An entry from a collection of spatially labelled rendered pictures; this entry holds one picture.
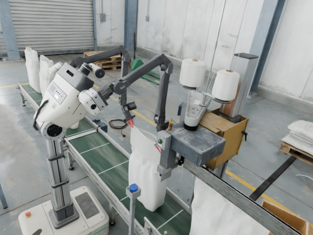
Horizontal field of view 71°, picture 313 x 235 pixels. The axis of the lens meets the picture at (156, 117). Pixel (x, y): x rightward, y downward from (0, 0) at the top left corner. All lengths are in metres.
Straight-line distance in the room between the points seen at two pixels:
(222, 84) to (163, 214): 1.26
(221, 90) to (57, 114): 1.00
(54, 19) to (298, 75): 7.46
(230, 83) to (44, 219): 1.87
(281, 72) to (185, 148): 5.35
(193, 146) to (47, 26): 7.85
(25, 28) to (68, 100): 7.13
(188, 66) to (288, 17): 5.07
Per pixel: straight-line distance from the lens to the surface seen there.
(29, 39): 8.56
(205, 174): 1.45
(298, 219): 2.81
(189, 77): 1.46
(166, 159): 1.39
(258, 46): 6.10
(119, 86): 1.35
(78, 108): 1.47
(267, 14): 6.05
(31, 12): 8.51
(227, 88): 1.33
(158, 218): 2.06
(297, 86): 6.34
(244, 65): 1.50
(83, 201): 2.35
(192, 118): 1.32
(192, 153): 1.22
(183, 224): 2.06
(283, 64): 6.37
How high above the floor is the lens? 2.01
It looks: 28 degrees down
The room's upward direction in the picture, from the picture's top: 6 degrees clockwise
